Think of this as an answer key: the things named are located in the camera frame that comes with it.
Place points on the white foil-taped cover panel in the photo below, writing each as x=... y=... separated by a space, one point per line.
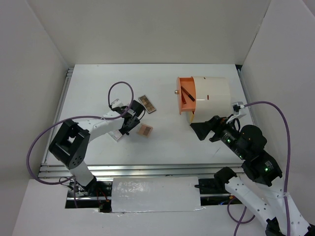
x=161 y=194

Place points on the orange top drawer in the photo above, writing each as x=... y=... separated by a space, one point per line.
x=189 y=84

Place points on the dark red lip tube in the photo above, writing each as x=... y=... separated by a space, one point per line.
x=188 y=94

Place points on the orange drawer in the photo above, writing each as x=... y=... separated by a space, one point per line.
x=189 y=84
x=190 y=116

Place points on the cream cylindrical drawer organizer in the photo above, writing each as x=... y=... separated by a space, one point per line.
x=213 y=98

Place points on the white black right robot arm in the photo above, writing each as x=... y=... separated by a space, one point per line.
x=277 y=213

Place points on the square four-shade eyeshadow palette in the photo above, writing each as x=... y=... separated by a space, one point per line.
x=145 y=130

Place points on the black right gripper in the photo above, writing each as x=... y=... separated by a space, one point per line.
x=215 y=122

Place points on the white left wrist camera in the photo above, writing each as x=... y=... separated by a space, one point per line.
x=116 y=103

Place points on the clear pink nails box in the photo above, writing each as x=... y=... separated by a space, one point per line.
x=115 y=135

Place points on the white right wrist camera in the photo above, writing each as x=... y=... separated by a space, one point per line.
x=238 y=111

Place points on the brown multi-shade eyeshadow palette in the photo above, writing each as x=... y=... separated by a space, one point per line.
x=149 y=107

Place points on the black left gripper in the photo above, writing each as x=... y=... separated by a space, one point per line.
x=123 y=130

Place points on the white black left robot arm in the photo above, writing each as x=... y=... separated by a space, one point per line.
x=70 y=143

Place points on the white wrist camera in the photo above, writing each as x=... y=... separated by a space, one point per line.
x=238 y=111
x=116 y=103

